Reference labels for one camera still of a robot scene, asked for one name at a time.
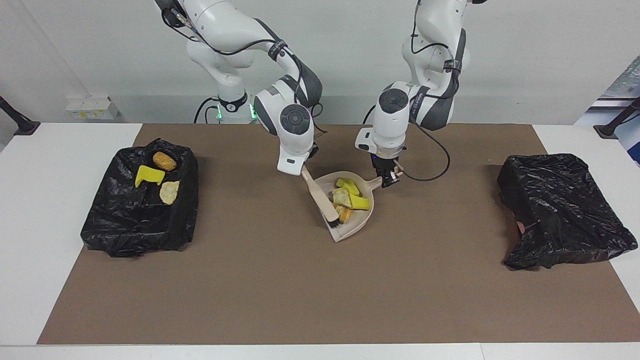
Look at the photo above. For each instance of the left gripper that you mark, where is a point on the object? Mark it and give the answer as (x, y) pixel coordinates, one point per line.
(386, 163)

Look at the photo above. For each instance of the beige plastic dustpan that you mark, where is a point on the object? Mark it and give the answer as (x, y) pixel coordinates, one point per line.
(356, 225)

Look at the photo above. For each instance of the beige hand brush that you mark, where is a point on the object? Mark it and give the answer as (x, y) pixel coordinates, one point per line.
(317, 192)

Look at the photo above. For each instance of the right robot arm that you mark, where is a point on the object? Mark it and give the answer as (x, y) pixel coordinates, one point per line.
(235, 30)

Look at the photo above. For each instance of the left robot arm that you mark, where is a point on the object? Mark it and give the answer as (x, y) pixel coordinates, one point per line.
(392, 120)

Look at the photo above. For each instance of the bin with black bag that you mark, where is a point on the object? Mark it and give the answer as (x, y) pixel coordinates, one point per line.
(125, 225)
(560, 215)

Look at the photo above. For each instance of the yellow sponge piece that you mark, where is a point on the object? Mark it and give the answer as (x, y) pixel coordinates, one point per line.
(148, 175)
(348, 185)
(361, 202)

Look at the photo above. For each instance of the pale bread piece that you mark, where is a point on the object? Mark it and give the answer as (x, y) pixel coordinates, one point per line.
(169, 192)
(342, 198)

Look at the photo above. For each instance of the orange brown bread piece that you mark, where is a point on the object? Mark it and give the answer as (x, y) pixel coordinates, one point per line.
(344, 214)

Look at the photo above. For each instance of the brown bread roll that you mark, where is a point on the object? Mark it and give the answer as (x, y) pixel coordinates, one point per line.
(164, 161)

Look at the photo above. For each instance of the black stand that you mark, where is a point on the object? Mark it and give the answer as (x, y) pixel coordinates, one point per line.
(17, 122)
(617, 122)

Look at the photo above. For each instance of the white wall socket box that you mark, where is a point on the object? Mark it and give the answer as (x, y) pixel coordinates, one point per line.
(92, 107)

